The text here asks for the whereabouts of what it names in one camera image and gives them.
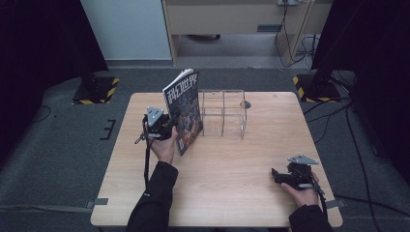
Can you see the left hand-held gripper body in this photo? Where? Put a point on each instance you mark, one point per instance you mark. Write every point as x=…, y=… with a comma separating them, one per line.
x=158, y=127

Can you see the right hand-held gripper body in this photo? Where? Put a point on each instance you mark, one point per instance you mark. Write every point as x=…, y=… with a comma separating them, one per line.
x=298, y=175

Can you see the dark illustrated magazine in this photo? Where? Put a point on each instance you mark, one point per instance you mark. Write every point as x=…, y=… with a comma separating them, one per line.
x=185, y=109

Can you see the clear acrylic divided rack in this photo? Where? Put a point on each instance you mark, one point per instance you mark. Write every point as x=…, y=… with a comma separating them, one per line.
x=224, y=127

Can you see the person's right hand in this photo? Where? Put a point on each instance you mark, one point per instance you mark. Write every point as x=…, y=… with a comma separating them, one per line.
x=304, y=196

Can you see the person's left hand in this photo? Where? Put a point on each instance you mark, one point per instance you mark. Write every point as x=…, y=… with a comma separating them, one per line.
x=166, y=150

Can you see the grey tape strip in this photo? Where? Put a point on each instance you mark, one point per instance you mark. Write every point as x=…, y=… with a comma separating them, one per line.
x=336, y=203
x=97, y=202

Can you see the striped-edge black stand base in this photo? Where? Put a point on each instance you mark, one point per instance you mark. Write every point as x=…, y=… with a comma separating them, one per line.
x=96, y=92
x=317, y=90

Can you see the round table grommet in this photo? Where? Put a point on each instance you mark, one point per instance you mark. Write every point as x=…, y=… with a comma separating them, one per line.
x=245, y=104

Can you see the white cabinet panel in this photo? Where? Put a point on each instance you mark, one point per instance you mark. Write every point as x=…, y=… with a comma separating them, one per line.
x=125, y=29

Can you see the light wooden desk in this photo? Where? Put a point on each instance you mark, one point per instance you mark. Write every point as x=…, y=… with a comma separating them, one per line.
x=225, y=19

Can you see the black curtain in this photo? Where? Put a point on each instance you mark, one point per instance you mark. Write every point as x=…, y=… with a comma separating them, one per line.
x=377, y=64
x=35, y=64

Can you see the white power strip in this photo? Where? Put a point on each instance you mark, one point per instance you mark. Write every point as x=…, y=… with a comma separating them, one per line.
x=287, y=2

